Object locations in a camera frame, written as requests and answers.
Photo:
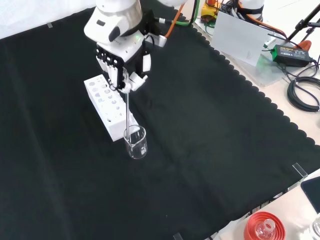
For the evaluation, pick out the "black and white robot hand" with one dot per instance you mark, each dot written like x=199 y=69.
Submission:
x=130 y=52

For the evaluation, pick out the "clear glass beaker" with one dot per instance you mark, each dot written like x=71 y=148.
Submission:
x=140 y=150

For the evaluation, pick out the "black flat tablet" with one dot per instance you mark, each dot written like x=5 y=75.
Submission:
x=313 y=192

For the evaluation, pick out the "clear acrylic cloth clip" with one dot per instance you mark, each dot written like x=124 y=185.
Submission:
x=300 y=170
x=50 y=25
x=177 y=236

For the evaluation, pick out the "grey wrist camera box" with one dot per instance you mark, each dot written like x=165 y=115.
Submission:
x=158 y=40

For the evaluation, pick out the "pale base board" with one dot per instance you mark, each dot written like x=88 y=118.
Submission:
x=265 y=75

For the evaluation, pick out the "clear round-bottom flask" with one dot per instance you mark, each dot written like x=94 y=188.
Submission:
x=267 y=226

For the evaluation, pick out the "black bench cloth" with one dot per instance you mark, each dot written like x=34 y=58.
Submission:
x=200 y=125

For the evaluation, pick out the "yellow stop button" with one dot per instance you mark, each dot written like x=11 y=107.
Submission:
x=207 y=11

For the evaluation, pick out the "black power adapter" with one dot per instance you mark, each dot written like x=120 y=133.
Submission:
x=292 y=56

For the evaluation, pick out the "white card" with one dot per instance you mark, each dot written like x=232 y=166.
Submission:
x=237 y=37

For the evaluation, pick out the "clear glass vessel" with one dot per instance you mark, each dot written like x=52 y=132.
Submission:
x=316 y=230

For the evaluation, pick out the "black tripod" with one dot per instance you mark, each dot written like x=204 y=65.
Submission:
x=303 y=20

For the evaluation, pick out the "clear glass rod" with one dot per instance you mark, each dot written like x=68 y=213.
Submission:
x=128 y=112

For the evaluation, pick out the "white test tube rack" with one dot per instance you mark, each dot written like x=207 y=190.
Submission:
x=112 y=127

